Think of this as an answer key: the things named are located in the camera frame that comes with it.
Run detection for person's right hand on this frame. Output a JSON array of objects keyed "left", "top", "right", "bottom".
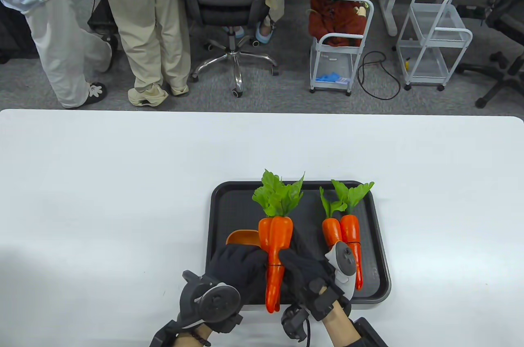
[{"left": 278, "top": 249, "right": 352, "bottom": 322}]

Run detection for person's left hand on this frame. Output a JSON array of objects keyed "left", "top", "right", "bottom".
[{"left": 211, "top": 243, "right": 269, "bottom": 306}]

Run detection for orange toy carrot green leaves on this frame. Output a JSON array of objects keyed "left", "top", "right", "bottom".
[
  {"left": 319, "top": 187, "right": 348, "bottom": 252},
  {"left": 268, "top": 172, "right": 305, "bottom": 311},
  {"left": 252, "top": 169, "right": 283, "bottom": 314},
  {"left": 331, "top": 179, "right": 375, "bottom": 291}
]

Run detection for person's left forearm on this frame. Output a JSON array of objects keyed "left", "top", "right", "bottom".
[{"left": 175, "top": 324, "right": 214, "bottom": 347}]

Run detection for person's right forearm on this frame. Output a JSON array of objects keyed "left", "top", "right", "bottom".
[{"left": 323, "top": 304, "right": 364, "bottom": 347}]

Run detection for white grey controller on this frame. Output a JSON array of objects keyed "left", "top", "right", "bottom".
[{"left": 325, "top": 241, "right": 357, "bottom": 311}]

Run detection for black plastic tray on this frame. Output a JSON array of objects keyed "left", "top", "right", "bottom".
[{"left": 206, "top": 180, "right": 391, "bottom": 311}]

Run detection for blue packet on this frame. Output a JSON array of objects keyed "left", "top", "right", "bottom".
[{"left": 315, "top": 72, "right": 352, "bottom": 85}]

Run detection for small white cart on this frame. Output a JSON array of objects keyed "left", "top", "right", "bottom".
[{"left": 310, "top": 0, "right": 375, "bottom": 96}]

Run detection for dark red bag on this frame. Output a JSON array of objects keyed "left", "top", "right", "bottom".
[{"left": 308, "top": 0, "right": 368, "bottom": 47}]

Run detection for black box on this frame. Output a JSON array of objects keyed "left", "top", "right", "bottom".
[{"left": 0, "top": 3, "right": 39, "bottom": 64}]

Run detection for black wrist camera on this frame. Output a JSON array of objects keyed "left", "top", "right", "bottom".
[{"left": 280, "top": 304, "right": 310, "bottom": 342}]

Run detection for black wrist mount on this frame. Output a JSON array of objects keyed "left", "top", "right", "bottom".
[
  {"left": 149, "top": 320, "right": 177, "bottom": 347},
  {"left": 352, "top": 316, "right": 388, "bottom": 347}
]

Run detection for black floor cable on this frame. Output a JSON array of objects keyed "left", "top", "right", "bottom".
[{"left": 357, "top": 51, "right": 402, "bottom": 101}]

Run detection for large white wire cart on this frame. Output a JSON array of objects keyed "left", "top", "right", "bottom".
[{"left": 396, "top": 0, "right": 473, "bottom": 92}]

